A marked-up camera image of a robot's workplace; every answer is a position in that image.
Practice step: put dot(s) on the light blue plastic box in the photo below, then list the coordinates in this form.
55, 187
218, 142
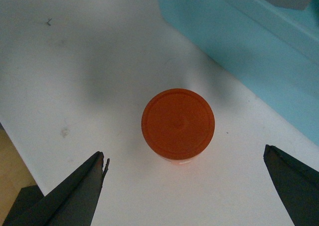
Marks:
272, 51

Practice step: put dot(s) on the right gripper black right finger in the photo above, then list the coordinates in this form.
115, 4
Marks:
297, 185

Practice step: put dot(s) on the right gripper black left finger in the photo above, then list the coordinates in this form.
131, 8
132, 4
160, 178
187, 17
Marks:
72, 203

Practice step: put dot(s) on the orange cylinder part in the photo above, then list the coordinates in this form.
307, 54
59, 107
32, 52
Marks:
178, 124

